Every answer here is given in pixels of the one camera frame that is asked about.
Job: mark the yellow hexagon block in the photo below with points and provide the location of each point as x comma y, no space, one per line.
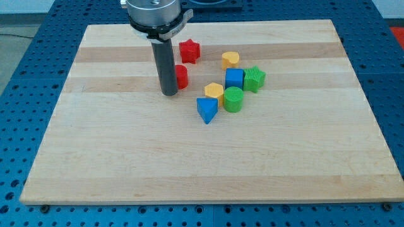
215,90

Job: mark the wooden board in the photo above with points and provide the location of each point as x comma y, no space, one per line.
307,136

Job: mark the blue cube block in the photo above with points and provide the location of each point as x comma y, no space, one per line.
234,77

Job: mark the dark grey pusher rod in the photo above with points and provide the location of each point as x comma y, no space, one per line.
164,60

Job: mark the green cylinder block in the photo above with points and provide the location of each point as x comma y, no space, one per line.
233,99

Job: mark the blue triangle block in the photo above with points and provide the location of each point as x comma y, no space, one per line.
207,108

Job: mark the green star block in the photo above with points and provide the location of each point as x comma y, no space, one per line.
253,79

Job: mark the yellow heart block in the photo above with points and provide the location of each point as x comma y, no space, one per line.
230,60

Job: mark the red cylinder block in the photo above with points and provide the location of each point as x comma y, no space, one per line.
182,76

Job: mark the red star block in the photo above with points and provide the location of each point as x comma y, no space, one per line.
189,51

